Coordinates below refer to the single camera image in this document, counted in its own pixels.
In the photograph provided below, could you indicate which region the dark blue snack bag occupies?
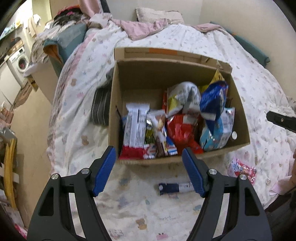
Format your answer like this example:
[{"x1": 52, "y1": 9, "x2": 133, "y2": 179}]
[{"x1": 200, "y1": 80, "x2": 228, "y2": 133}]

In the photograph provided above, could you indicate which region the white storage bin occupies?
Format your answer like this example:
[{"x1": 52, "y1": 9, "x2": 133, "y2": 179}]
[{"x1": 23, "y1": 60, "x2": 58, "y2": 104}]

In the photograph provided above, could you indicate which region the teal cushion by wall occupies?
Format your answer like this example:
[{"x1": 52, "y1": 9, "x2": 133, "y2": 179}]
[{"x1": 219, "y1": 26, "x2": 270, "y2": 68}]

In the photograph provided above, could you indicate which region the red pink cartoon packet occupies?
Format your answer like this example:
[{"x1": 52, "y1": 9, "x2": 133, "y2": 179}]
[{"x1": 227, "y1": 158, "x2": 257, "y2": 185}]

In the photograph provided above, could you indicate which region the white patterned bed quilt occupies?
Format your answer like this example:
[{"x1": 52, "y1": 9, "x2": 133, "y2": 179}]
[{"x1": 46, "y1": 14, "x2": 296, "y2": 241}]

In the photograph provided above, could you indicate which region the white washing machine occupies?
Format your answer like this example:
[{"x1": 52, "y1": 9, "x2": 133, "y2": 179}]
[{"x1": 6, "y1": 46, "x2": 29, "y2": 89}]

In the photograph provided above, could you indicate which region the pink blanket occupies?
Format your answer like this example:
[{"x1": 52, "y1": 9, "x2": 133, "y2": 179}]
[{"x1": 87, "y1": 12, "x2": 223, "y2": 42}]

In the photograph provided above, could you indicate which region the white red yellow snack bag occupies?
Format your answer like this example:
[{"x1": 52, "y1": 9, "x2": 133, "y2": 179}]
[{"x1": 166, "y1": 81, "x2": 201, "y2": 118}]

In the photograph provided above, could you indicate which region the brown cardboard box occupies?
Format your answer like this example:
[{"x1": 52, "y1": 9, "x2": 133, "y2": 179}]
[{"x1": 108, "y1": 48, "x2": 250, "y2": 165}]

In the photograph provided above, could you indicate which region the blue white gummy bag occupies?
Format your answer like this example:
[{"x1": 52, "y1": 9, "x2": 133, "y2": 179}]
[{"x1": 120, "y1": 115, "x2": 178, "y2": 160}]

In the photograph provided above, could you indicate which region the wooden yellow rack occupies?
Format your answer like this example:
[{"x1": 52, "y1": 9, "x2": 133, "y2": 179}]
[{"x1": 4, "y1": 138, "x2": 17, "y2": 210}]

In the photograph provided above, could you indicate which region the light blue snack bag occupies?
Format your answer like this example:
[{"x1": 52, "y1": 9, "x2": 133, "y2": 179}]
[{"x1": 200, "y1": 108, "x2": 235, "y2": 152}]

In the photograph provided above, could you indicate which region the white red wafer bar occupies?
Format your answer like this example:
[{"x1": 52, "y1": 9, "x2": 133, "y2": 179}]
[{"x1": 119, "y1": 103, "x2": 149, "y2": 160}]

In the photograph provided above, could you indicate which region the dark blue white bar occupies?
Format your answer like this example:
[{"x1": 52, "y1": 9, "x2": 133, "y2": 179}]
[{"x1": 159, "y1": 182, "x2": 194, "y2": 195}]

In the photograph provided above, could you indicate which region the pink curtain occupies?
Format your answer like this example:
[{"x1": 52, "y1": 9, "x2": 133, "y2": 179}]
[{"x1": 78, "y1": 0, "x2": 103, "y2": 18}]

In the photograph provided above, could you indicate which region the teal orange folded blanket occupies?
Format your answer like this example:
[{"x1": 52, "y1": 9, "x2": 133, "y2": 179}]
[{"x1": 43, "y1": 23, "x2": 87, "y2": 77}]

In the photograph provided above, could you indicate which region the beige pillow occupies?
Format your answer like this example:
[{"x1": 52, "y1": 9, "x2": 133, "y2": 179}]
[{"x1": 135, "y1": 8, "x2": 185, "y2": 24}]

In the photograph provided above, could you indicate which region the dark striped garment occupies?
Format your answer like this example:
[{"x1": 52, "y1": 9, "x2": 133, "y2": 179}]
[{"x1": 90, "y1": 69, "x2": 115, "y2": 127}]

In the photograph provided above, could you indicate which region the clothes pile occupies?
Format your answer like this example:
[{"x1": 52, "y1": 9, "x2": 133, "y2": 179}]
[{"x1": 30, "y1": 6, "x2": 89, "y2": 63}]

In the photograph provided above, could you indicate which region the brown floor mat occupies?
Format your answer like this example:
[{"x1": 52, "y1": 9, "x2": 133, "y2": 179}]
[{"x1": 14, "y1": 82, "x2": 33, "y2": 109}]

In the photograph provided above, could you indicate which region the person's right hand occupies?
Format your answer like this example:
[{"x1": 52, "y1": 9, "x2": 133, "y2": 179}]
[{"x1": 290, "y1": 150, "x2": 296, "y2": 186}]

